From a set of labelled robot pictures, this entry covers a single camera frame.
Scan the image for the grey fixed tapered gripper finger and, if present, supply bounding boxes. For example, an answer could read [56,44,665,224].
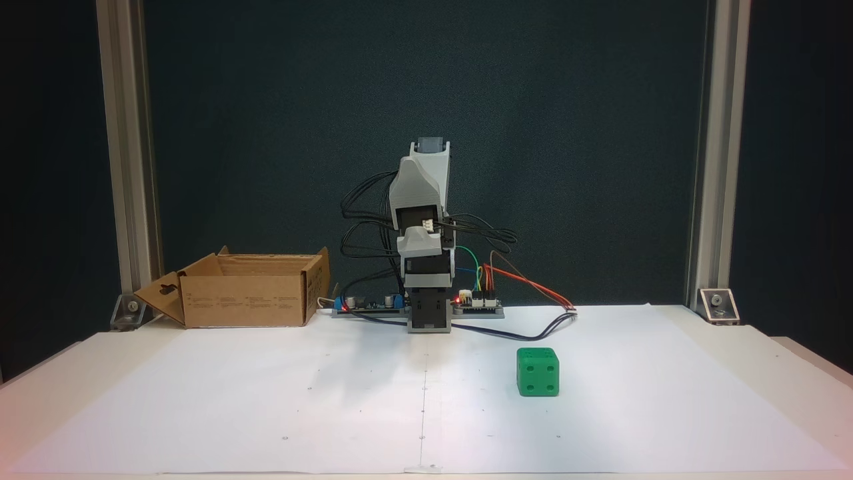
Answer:
[398,227,444,258]

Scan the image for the green dice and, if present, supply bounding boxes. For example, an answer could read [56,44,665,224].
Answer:
[516,347,560,398]

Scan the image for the blue power converter board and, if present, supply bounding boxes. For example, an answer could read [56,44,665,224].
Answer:
[333,288,409,314]

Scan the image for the grey board mounting plate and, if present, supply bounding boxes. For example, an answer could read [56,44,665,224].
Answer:
[331,307,505,319]

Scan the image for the small motor controller board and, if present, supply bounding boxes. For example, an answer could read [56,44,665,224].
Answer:
[453,290,502,311]

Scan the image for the brown cardboard box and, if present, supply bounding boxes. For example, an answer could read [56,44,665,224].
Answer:
[133,246,332,329]

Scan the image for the green jumper wire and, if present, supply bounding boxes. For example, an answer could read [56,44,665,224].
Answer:
[455,246,482,295]

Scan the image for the black servo cable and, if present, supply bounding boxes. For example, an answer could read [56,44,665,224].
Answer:
[436,213,519,245]
[341,170,402,231]
[340,220,405,314]
[440,227,515,255]

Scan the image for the brown jumper wire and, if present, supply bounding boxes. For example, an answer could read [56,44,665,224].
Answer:
[488,251,570,309]

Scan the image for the orange jumper wire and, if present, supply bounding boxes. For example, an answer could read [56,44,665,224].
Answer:
[482,263,575,311]

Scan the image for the red jumper wire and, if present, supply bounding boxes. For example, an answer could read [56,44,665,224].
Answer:
[485,265,576,313]

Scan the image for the black extension cable white plug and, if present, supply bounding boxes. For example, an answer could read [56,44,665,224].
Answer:
[343,308,578,341]

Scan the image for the metal corner bracket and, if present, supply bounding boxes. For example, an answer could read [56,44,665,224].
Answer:
[110,293,149,332]
[698,288,741,326]

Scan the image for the aluminium frame post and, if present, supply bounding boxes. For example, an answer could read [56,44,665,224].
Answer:
[95,0,164,314]
[685,0,752,309]

